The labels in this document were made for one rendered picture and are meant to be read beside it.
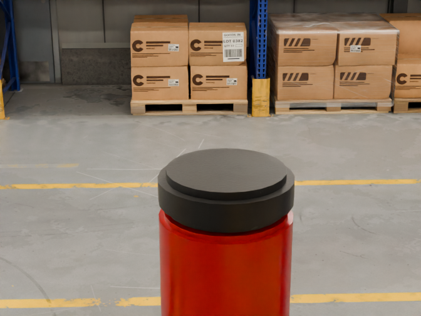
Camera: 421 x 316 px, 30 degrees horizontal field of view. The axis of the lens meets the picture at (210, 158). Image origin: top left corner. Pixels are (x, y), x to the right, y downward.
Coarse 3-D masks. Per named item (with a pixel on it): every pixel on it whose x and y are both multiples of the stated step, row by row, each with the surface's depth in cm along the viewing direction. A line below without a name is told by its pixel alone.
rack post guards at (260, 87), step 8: (0, 80) 785; (256, 80) 790; (264, 80) 790; (0, 88) 786; (256, 88) 793; (264, 88) 793; (0, 96) 788; (256, 96) 795; (264, 96) 796; (0, 104) 790; (256, 104) 798; (264, 104) 799; (0, 112) 793; (256, 112) 801; (264, 112) 802
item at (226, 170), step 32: (192, 160) 29; (224, 160) 29; (256, 160) 29; (160, 192) 28; (192, 192) 27; (224, 192) 26; (256, 192) 27; (288, 192) 27; (192, 224) 27; (224, 224) 27; (256, 224) 27
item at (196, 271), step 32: (160, 224) 28; (288, 224) 28; (160, 256) 29; (192, 256) 27; (224, 256) 27; (256, 256) 27; (288, 256) 29; (160, 288) 30; (192, 288) 28; (224, 288) 27; (256, 288) 28; (288, 288) 29
